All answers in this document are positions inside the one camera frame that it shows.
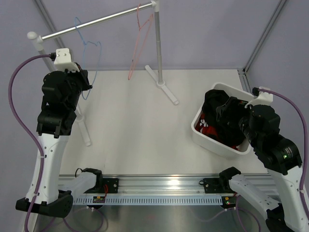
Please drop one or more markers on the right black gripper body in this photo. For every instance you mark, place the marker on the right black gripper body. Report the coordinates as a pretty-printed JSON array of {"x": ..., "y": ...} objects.
[{"x": 249, "y": 134}]

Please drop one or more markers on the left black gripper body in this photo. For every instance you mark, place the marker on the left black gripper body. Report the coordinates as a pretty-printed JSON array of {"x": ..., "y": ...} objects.
[{"x": 75, "y": 80}]

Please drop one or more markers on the red black plaid shirt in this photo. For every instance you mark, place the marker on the red black plaid shirt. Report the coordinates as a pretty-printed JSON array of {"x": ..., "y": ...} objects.
[{"x": 226, "y": 136}]

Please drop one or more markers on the blue clothes hanger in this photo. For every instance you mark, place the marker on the blue clothes hanger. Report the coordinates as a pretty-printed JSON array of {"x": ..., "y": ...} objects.
[{"x": 91, "y": 49}]

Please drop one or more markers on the pink clothes hanger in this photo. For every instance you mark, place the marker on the pink clothes hanger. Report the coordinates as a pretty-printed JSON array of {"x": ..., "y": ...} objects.
[{"x": 139, "y": 46}]

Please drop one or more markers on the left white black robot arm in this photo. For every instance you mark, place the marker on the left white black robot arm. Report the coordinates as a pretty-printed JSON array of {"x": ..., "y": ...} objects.
[{"x": 54, "y": 127}]

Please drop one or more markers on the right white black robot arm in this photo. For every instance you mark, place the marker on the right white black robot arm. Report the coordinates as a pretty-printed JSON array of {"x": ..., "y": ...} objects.
[{"x": 280, "y": 156}]

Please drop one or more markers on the silver white clothes rack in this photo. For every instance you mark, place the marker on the silver white clothes rack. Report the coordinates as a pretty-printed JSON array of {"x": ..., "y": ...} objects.
[{"x": 37, "y": 41}]

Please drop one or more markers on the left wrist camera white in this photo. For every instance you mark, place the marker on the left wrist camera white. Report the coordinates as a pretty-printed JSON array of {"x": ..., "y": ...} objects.
[{"x": 62, "y": 60}]

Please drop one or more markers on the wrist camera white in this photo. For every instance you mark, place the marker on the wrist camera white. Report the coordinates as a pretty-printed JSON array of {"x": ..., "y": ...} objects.
[
  {"x": 262, "y": 96},
  {"x": 62, "y": 60}
]

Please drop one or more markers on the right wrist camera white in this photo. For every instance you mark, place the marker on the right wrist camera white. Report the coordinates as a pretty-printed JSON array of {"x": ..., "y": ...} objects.
[{"x": 262, "y": 96}]

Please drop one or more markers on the aluminium mounting rail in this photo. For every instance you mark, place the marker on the aluminium mounting rail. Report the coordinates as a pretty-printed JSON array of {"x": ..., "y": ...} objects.
[{"x": 174, "y": 184}]

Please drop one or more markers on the slotted cable duct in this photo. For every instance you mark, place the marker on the slotted cable duct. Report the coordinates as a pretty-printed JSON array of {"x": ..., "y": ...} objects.
[{"x": 148, "y": 200}]

